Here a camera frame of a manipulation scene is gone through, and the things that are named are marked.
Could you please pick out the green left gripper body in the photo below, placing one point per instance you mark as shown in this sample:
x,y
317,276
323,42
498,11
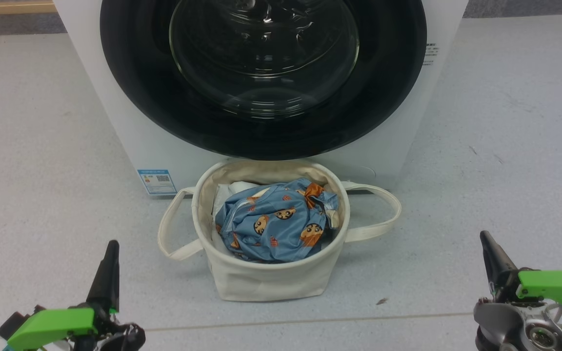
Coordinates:
x,y
51,324

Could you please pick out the blue energy label sticker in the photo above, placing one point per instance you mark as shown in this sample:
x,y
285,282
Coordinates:
x,y
156,181

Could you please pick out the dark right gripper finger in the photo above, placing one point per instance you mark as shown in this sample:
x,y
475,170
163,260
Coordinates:
x,y
498,265

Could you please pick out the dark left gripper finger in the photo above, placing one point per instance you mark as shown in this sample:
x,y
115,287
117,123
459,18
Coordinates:
x,y
106,278

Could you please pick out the white cloth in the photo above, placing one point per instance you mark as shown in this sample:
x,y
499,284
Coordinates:
x,y
234,188

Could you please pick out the small black text label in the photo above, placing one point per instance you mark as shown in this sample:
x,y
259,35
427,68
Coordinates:
x,y
430,53

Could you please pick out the washing machine door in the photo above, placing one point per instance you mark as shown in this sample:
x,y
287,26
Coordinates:
x,y
139,73

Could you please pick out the cream canvas laundry basket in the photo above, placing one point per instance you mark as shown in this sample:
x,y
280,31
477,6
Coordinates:
x,y
261,283

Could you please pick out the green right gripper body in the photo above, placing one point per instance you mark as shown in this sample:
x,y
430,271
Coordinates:
x,y
554,290

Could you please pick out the white front-load washing machine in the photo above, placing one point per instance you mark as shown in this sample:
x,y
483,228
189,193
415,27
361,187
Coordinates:
x,y
134,129

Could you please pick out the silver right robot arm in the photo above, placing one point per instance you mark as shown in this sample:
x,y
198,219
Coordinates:
x,y
505,319

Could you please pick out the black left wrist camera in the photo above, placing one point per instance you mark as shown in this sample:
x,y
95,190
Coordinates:
x,y
15,324

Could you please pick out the blue cartoon print garment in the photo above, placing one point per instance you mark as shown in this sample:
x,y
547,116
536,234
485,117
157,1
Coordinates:
x,y
276,229

